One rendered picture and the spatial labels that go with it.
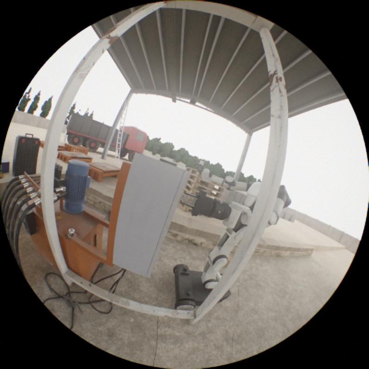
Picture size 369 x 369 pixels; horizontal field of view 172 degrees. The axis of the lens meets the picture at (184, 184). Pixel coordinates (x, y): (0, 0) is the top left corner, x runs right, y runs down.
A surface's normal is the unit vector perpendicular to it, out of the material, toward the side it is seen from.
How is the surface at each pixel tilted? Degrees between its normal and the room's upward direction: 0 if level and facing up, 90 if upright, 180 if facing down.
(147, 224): 90
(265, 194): 99
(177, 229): 87
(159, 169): 90
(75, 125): 90
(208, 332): 0
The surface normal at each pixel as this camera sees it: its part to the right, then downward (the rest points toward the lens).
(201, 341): 0.35, -0.93
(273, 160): -0.98, -0.18
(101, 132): 0.81, 0.36
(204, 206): 0.04, 0.14
